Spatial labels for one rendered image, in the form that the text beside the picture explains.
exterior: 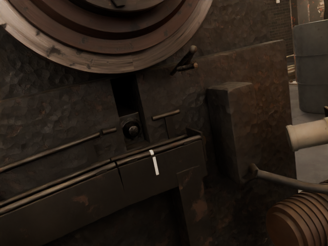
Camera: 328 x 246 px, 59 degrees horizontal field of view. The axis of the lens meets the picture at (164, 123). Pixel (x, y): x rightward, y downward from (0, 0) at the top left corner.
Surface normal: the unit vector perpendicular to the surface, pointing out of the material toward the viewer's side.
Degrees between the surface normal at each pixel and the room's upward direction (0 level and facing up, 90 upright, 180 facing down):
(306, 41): 90
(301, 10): 90
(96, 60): 90
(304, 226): 50
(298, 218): 31
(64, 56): 90
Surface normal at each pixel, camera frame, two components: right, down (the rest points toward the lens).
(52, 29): 0.39, 0.15
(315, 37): -0.69, 0.30
